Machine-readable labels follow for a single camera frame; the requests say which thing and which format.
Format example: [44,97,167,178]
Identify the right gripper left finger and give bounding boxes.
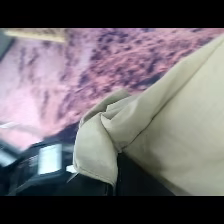
[66,172,115,197]

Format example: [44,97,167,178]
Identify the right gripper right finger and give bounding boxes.
[114,152,175,197]

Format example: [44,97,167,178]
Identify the beige garment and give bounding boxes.
[72,33,224,197]

